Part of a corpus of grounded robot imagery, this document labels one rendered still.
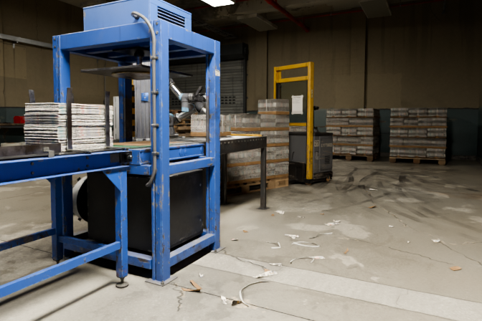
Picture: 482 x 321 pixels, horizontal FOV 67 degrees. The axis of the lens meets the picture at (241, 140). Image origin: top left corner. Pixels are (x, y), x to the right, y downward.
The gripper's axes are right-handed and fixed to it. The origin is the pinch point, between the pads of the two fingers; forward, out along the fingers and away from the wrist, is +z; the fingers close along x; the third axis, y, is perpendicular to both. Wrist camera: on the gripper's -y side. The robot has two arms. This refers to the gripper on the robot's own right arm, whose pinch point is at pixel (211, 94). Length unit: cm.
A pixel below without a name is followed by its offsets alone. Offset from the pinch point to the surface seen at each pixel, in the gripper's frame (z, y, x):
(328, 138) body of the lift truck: 108, 20, -251
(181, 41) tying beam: 31, -3, 142
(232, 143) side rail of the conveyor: 33, 52, 28
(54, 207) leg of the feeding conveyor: -50, 104, 147
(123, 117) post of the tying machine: -49, 36, 79
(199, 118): -18.4, 22.8, -13.4
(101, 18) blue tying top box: -29, -22, 141
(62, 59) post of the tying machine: -58, 5, 141
